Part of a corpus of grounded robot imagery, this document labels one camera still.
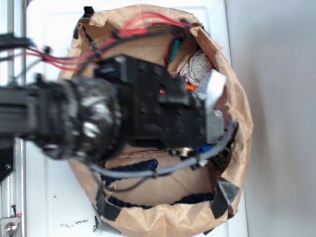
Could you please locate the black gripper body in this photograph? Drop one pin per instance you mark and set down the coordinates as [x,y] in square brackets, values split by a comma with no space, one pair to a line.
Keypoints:
[157,109]

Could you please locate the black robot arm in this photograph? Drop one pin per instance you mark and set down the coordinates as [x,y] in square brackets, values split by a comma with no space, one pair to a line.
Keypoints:
[77,118]

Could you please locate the orange plastic carrot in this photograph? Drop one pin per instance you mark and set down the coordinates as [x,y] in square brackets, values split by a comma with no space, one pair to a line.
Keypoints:
[191,87]

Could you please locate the crumpled white paper ball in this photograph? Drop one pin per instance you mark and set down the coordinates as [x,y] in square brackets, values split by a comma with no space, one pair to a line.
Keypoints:
[197,69]

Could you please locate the brown paper bag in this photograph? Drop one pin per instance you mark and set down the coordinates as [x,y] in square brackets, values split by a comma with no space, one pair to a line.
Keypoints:
[187,202]

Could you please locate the white plastic tray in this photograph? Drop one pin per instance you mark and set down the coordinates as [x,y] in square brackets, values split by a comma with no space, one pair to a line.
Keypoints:
[56,205]

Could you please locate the black mounting bracket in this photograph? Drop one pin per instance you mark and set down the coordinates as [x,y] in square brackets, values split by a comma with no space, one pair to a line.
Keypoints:
[7,157]

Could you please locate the aluminium frame rail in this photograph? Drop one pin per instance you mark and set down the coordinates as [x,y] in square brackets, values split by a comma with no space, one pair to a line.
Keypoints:
[13,189]

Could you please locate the metal corner bracket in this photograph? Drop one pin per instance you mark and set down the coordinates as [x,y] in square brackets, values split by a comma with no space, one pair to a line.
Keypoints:
[10,227]

